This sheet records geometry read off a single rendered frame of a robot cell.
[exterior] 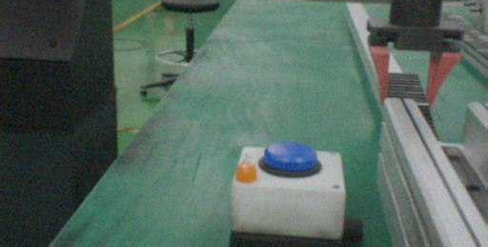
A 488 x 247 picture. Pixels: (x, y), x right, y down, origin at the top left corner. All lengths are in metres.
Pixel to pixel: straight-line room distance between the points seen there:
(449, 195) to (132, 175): 0.32
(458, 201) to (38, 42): 0.51
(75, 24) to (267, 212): 0.39
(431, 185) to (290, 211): 0.10
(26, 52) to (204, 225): 0.33
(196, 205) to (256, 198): 0.12
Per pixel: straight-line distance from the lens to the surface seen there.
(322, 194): 0.44
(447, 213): 0.37
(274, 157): 0.46
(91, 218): 0.54
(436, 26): 0.76
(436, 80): 0.77
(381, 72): 0.75
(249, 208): 0.45
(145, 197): 0.57
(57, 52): 0.74
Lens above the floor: 1.02
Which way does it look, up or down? 16 degrees down
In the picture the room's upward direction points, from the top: 2 degrees clockwise
